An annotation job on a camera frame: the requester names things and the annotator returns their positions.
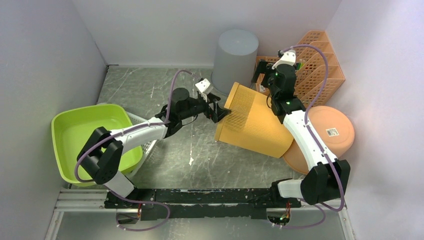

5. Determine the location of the grey plastic bin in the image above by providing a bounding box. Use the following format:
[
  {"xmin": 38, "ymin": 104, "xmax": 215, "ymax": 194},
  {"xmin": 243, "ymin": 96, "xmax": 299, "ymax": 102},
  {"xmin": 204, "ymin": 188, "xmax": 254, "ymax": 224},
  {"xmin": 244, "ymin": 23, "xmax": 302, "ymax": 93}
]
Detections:
[{"xmin": 211, "ymin": 29, "xmax": 259, "ymax": 95}]

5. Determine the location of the aluminium rail frame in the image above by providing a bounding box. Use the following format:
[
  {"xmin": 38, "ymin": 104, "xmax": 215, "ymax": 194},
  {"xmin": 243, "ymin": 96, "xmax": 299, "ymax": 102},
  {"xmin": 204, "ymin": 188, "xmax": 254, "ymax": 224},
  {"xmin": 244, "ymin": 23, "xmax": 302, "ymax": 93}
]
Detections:
[{"xmin": 44, "ymin": 115, "xmax": 356, "ymax": 240}]

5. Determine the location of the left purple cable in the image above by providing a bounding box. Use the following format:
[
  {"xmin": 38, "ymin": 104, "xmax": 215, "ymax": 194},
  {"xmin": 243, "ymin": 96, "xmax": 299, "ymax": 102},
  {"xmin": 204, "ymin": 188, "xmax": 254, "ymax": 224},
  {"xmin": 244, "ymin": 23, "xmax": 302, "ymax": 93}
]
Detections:
[{"xmin": 73, "ymin": 69, "xmax": 194, "ymax": 200}]

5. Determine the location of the green plastic basin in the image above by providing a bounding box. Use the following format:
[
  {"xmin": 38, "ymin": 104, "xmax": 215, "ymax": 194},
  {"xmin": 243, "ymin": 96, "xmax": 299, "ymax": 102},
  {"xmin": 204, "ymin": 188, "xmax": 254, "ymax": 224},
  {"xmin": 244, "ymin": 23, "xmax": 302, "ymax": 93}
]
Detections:
[{"xmin": 51, "ymin": 104, "xmax": 133, "ymax": 187}]

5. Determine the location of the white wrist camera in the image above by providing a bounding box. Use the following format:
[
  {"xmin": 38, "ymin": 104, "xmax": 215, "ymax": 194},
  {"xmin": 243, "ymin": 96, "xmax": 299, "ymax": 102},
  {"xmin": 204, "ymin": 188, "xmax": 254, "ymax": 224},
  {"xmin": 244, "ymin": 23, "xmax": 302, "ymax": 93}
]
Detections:
[
  {"xmin": 271, "ymin": 49, "xmax": 297, "ymax": 70},
  {"xmin": 194, "ymin": 78, "xmax": 213, "ymax": 102}
]

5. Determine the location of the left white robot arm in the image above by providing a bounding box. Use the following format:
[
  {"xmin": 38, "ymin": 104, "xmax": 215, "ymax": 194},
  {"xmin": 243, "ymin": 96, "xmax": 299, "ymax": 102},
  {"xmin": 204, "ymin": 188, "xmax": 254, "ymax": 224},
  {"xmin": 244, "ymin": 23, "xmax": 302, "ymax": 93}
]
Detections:
[{"xmin": 75, "ymin": 87, "xmax": 231, "ymax": 208}]

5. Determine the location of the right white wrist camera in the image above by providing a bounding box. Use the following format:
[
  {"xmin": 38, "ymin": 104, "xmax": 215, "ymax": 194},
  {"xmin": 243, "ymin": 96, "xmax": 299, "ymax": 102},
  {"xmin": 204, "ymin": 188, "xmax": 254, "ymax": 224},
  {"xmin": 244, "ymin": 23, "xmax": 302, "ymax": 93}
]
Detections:
[{"xmin": 271, "ymin": 49, "xmax": 297, "ymax": 70}]

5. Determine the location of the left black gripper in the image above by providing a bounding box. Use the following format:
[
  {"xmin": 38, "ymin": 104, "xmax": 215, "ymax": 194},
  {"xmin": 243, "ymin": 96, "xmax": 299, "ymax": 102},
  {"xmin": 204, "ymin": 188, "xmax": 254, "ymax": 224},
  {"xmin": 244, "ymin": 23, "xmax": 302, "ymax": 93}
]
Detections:
[{"xmin": 179, "ymin": 92, "xmax": 231, "ymax": 124}]

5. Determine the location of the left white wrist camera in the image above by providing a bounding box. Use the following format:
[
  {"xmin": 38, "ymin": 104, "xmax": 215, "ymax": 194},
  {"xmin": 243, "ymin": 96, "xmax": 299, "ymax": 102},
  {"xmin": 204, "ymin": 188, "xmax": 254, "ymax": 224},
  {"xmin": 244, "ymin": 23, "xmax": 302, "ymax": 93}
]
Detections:
[{"xmin": 194, "ymin": 78, "xmax": 213, "ymax": 102}]

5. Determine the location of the orange mesh file organizer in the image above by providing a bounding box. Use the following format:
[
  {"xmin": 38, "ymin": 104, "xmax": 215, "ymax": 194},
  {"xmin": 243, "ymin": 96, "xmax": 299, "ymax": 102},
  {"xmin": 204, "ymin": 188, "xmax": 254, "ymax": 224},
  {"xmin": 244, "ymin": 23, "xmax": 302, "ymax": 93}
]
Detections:
[{"xmin": 254, "ymin": 30, "xmax": 345, "ymax": 108}]

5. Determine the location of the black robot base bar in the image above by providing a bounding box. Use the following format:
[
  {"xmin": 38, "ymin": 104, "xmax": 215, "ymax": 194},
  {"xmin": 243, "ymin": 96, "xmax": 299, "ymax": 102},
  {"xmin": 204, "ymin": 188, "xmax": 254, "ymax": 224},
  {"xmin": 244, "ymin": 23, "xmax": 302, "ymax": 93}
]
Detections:
[{"xmin": 104, "ymin": 187, "xmax": 302, "ymax": 221}]

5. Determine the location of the orange plastic bucket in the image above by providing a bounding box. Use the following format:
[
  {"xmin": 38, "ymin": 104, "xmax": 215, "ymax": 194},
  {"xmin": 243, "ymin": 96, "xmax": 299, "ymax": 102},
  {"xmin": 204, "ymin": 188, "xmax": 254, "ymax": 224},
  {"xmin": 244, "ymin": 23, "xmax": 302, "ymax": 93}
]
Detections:
[{"xmin": 282, "ymin": 105, "xmax": 355, "ymax": 175}]

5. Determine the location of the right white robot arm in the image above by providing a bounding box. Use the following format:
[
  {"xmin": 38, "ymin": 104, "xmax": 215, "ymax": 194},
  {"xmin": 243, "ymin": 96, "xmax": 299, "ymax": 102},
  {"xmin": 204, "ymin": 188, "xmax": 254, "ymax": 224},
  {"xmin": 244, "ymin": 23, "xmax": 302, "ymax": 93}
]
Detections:
[{"xmin": 251, "ymin": 60, "xmax": 351, "ymax": 207}]

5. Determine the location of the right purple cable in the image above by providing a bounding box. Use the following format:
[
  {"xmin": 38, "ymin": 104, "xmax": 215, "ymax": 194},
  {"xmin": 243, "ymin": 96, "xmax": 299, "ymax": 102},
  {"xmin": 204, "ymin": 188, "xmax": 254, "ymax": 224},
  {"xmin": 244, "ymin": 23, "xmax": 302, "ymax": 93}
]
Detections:
[{"xmin": 278, "ymin": 44, "xmax": 347, "ymax": 213}]

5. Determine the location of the yellow mesh waste bin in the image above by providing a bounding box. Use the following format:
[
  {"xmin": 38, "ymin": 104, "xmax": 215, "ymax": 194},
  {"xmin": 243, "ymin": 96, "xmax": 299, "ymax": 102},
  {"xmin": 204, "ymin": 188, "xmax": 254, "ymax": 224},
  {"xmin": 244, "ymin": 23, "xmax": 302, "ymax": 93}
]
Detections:
[{"xmin": 214, "ymin": 82, "xmax": 294, "ymax": 158}]

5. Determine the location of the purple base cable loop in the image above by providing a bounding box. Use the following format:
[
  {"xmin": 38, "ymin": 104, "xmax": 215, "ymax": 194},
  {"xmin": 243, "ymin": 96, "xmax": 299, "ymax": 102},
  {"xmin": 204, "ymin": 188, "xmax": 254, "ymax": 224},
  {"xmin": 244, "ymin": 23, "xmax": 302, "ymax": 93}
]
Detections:
[{"xmin": 109, "ymin": 195, "xmax": 171, "ymax": 232}]

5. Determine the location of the white plastic basket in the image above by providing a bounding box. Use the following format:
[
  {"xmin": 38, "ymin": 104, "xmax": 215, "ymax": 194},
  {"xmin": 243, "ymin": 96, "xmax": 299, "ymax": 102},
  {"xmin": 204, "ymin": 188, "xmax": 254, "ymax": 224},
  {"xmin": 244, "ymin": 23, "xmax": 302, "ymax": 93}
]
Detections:
[{"xmin": 125, "ymin": 111, "xmax": 157, "ymax": 178}]

